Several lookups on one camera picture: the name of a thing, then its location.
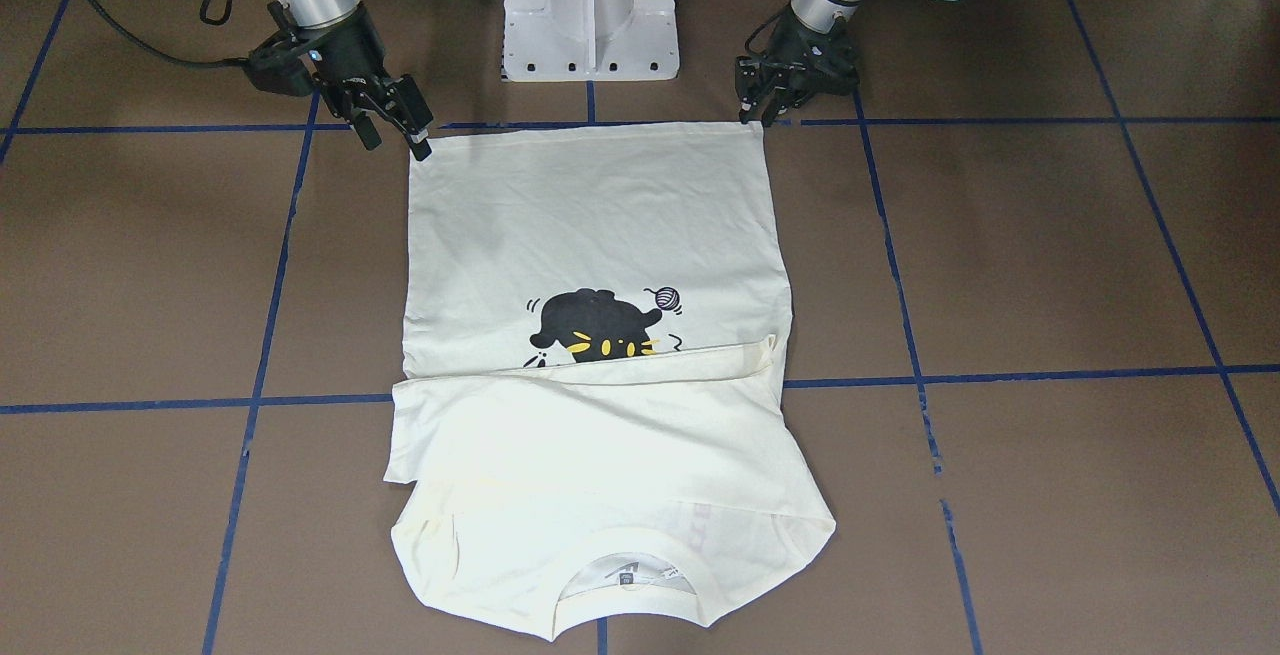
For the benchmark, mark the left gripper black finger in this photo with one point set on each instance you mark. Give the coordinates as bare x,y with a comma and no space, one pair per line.
779,102

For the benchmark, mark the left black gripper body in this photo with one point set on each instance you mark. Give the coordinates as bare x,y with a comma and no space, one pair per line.
832,68

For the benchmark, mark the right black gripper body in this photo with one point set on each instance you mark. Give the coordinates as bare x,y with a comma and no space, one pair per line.
352,50

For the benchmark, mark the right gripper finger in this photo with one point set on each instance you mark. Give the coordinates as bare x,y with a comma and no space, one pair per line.
358,115

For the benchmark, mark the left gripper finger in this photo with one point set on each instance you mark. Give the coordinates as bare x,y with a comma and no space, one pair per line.
749,92

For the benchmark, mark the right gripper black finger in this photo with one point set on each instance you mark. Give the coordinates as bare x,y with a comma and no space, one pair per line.
407,110

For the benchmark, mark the cream long sleeve shirt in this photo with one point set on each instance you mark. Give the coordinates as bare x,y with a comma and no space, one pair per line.
594,348

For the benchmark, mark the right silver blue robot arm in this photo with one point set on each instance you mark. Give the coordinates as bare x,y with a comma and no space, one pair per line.
289,14

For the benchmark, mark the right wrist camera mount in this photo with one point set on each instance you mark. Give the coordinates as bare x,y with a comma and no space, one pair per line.
276,66

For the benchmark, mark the white pedestal column base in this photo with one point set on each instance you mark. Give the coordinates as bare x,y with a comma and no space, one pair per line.
589,40

